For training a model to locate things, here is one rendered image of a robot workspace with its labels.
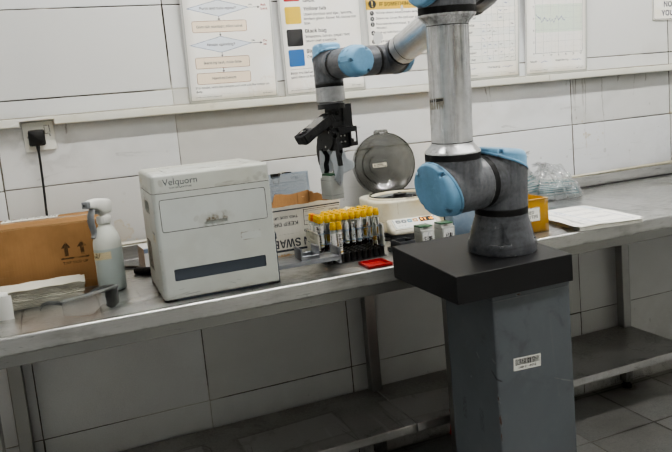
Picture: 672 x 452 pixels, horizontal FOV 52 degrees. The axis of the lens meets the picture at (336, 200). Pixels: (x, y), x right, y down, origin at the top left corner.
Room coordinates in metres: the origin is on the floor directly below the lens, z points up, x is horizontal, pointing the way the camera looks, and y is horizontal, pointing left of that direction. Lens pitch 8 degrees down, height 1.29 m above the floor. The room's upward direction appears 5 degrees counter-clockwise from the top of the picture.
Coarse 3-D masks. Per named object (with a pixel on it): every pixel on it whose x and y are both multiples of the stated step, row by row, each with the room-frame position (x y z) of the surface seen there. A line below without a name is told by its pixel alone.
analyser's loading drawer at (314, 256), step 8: (296, 248) 1.72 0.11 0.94; (312, 248) 1.74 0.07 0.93; (336, 248) 1.73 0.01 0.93; (296, 256) 1.72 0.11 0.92; (304, 256) 1.69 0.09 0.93; (312, 256) 1.69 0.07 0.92; (320, 256) 1.72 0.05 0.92; (328, 256) 1.71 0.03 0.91; (336, 256) 1.71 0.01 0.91; (280, 264) 1.67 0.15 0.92; (288, 264) 1.67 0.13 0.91; (296, 264) 1.67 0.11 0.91; (304, 264) 1.69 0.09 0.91
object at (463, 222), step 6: (474, 210) 1.98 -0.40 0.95; (450, 216) 1.95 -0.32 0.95; (456, 216) 1.95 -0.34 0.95; (462, 216) 1.96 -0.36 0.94; (468, 216) 1.97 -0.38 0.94; (456, 222) 1.94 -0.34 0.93; (462, 222) 1.95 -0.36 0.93; (468, 222) 1.96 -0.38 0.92; (456, 228) 1.94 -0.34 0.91; (462, 228) 1.95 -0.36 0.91; (468, 228) 1.96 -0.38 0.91; (456, 234) 1.94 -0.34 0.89
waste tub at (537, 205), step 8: (528, 200) 1.95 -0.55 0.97; (536, 200) 1.96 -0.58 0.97; (544, 200) 1.97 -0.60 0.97; (528, 208) 1.95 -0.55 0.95; (536, 208) 1.96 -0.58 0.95; (544, 208) 1.97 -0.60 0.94; (536, 216) 1.96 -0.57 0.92; (544, 216) 1.97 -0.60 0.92; (536, 224) 1.96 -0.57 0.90; (544, 224) 1.97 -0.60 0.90; (536, 232) 1.96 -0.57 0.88
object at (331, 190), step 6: (324, 180) 1.78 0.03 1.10; (330, 180) 1.76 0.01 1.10; (324, 186) 1.79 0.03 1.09; (330, 186) 1.76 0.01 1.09; (336, 186) 1.77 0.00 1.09; (342, 186) 1.78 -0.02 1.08; (324, 192) 1.79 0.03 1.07; (330, 192) 1.77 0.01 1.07; (336, 192) 1.77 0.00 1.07; (342, 192) 1.78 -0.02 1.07; (324, 198) 1.79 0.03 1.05; (330, 198) 1.77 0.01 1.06; (336, 198) 1.77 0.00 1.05
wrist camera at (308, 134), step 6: (324, 114) 1.79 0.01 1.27; (330, 114) 1.78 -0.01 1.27; (318, 120) 1.78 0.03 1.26; (324, 120) 1.76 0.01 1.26; (330, 120) 1.77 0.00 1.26; (312, 126) 1.76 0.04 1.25; (318, 126) 1.75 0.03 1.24; (324, 126) 1.76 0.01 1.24; (300, 132) 1.75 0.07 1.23; (306, 132) 1.74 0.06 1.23; (312, 132) 1.74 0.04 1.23; (318, 132) 1.75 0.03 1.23; (300, 138) 1.73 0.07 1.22; (306, 138) 1.73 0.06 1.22; (312, 138) 1.74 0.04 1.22; (300, 144) 1.75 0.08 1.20; (306, 144) 1.73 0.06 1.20
